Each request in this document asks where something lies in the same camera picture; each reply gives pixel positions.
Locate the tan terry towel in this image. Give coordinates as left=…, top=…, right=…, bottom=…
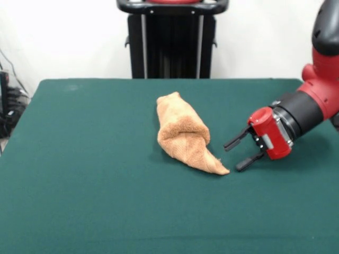
left=156, top=91, right=231, bottom=176

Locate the grey cable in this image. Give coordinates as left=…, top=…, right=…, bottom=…
left=0, top=49, right=26, bottom=93

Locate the black box device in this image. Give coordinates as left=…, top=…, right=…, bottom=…
left=0, top=70, right=11, bottom=117

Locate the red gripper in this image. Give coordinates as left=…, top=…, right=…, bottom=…
left=223, top=107, right=293, bottom=173

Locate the black equipment heap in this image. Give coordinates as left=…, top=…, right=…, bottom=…
left=0, top=87, right=30, bottom=138

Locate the dark green table cloth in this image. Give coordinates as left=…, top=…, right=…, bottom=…
left=0, top=78, right=339, bottom=254

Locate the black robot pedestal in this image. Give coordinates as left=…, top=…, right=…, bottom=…
left=115, top=0, right=229, bottom=79

